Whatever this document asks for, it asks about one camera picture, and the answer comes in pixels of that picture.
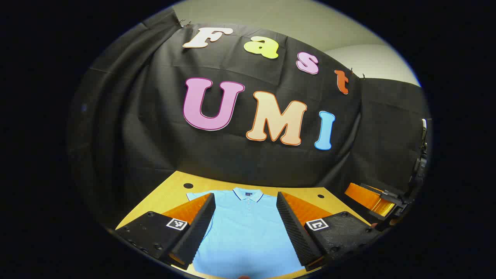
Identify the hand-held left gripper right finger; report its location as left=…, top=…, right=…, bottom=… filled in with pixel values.
left=276, top=191, right=382, bottom=272

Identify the light blue polo T-shirt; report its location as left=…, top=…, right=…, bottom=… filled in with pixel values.
left=186, top=188, right=307, bottom=279

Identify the black backdrop cloth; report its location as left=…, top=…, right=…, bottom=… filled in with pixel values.
left=68, top=8, right=432, bottom=229

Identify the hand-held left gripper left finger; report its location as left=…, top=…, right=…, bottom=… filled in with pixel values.
left=115, top=193, right=216, bottom=270

